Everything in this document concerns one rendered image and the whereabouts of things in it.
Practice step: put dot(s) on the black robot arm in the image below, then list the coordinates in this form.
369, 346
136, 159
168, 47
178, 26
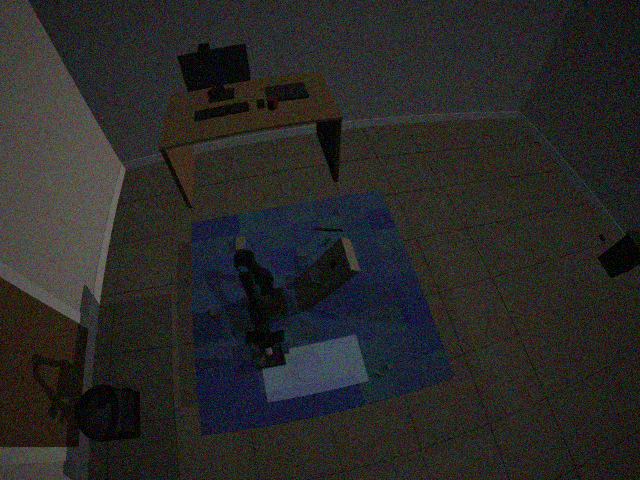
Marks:
263, 277

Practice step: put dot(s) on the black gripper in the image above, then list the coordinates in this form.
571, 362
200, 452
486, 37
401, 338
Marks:
277, 336

